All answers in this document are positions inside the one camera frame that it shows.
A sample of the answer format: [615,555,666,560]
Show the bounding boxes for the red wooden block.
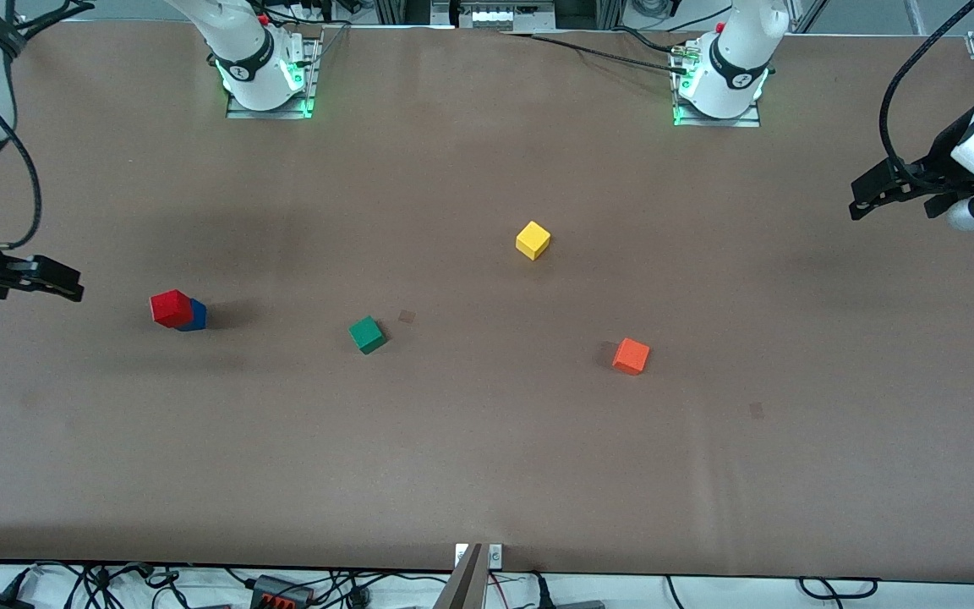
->
[150,289,194,329]

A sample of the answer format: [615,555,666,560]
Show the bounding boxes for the orange wooden block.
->
[611,337,651,376]

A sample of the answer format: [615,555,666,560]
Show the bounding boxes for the green wooden block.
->
[348,316,388,355]

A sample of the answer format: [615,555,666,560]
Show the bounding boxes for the yellow wooden block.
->
[515,221,552,261]

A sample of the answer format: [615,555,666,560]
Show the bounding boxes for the grey terminal block unit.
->
[432,0,555,33]

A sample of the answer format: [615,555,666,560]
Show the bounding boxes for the black and orange connector box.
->
[250,575,315,609]

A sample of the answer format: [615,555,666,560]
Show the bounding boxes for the brown table cover sheet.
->
[0,21,974,584]

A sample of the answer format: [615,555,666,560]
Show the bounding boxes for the grey metal mounting bar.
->
[432,541,488,609]

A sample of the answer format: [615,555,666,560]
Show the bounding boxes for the braided black left arm cable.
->
[878,0,974,189]

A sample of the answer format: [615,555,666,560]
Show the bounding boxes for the aluminium arm base plate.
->
[225,30,323,120]
[673,85,763,129]

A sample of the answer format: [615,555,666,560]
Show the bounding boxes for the black cable on table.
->
[529,25,692,77]

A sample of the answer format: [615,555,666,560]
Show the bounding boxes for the black looped cable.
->
[796,577,879,601]

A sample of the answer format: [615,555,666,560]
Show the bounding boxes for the white mounting bracket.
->
[453,544,505,568]

